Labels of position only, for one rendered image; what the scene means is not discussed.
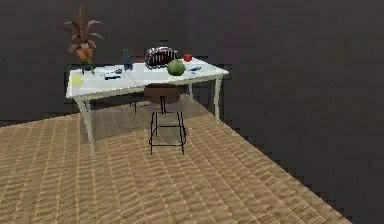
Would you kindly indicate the red apple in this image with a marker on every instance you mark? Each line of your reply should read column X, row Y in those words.
column 188, row 57

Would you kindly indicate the white table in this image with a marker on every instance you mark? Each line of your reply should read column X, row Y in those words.
column 133, row 80

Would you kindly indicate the dark striped round toaster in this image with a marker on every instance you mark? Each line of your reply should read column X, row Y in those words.
column 159, row 56

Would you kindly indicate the dark blue bottle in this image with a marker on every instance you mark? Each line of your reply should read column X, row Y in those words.
column 127, row 60

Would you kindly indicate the brown chair with black legs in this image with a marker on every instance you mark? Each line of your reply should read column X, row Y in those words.
column 165, row 95

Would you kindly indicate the small dark grey object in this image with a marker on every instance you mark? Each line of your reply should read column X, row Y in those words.
column 117, row 71

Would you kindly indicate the green round ball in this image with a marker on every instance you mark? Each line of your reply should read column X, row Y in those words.
column 176, row 67

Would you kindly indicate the red-leaved house plant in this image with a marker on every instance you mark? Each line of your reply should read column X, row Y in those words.
column 83, row 43

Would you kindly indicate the yellow round fruit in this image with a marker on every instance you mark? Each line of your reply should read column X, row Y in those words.
column 77, row 80

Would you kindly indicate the black remote control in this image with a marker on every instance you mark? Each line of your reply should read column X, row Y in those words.
column 112, row 77

